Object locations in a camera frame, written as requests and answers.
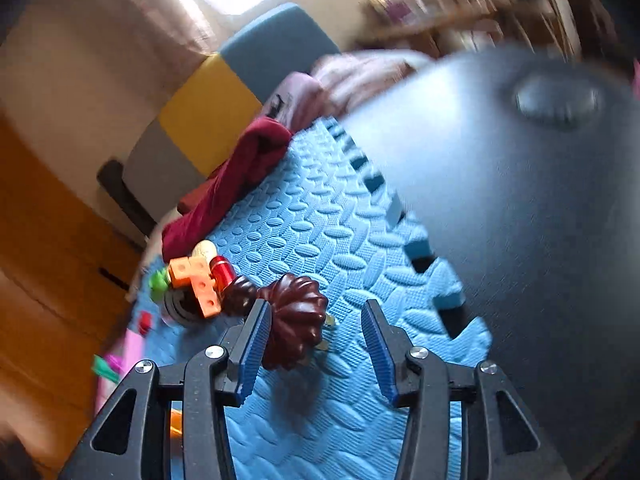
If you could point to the green and white tape dispenser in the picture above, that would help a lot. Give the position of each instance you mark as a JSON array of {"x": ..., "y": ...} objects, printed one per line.
[{"x": 160, "y": 280}]

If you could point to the orange building block toy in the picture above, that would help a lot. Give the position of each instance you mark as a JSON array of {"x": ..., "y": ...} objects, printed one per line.
[{"x": 205, "y": 295}]

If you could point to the green plastic toy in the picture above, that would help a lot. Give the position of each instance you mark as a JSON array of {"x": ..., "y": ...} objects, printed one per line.
[{"x": 104, "y": 366}]

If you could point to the pink blanket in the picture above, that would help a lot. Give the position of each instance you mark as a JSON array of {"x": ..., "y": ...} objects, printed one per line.
[{"x": 350, "y": 80}]

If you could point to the beige oval piece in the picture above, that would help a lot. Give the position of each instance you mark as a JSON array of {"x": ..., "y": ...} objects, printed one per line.
[{"x": 204, "y": 249}]

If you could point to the wooden wardrobe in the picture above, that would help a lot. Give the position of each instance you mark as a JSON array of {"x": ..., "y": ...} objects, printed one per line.
[{"x": 50, "y": 260}]

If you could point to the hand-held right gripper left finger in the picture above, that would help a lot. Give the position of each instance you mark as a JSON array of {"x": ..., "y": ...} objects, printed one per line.
[{"x": 252, "y": 345}]

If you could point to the brown gourd ornament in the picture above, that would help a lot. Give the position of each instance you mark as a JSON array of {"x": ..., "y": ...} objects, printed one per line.
[{"x": 240, "y": 295}]

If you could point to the beige curtain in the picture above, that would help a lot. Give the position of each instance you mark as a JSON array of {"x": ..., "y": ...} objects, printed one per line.
[{"x": 165, "y": 10}]

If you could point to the grey yellow blue sofa back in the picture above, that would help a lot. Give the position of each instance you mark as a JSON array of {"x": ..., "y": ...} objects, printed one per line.
[{"x": 200, "y": 105}]

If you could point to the red metal cylinder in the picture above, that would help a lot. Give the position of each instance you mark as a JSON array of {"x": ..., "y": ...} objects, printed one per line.
[{"x": 222, "y": 272}]

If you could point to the brown pumpkin ornament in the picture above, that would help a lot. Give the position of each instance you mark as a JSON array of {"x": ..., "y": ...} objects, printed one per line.
[{"x": 295, "y": 315}]

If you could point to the purple box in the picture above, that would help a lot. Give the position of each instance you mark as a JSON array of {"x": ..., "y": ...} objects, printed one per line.
[{"x": 396, "y": 10}]

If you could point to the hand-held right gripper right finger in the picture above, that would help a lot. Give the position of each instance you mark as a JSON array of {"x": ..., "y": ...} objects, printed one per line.
[{"x": 380, "y": 355}]

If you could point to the grey round disc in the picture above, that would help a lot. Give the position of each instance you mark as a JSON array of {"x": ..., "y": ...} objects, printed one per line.
[{"x": 557, "y": 97}]

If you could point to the blue foam puzzle mat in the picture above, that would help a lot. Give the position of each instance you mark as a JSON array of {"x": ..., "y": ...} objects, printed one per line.
[{"x": 310, "y": 220}]

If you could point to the disc spindle case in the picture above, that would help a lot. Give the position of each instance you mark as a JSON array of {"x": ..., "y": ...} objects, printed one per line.
[{"x": 177, "y": 310}]

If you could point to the dark red sweater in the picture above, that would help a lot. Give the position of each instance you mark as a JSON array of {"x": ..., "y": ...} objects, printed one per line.
[{"x": 235, "y": 175}]

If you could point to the small red block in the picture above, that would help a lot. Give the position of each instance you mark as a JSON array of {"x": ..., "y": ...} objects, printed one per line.
[{"x": 145, "y": 321}]

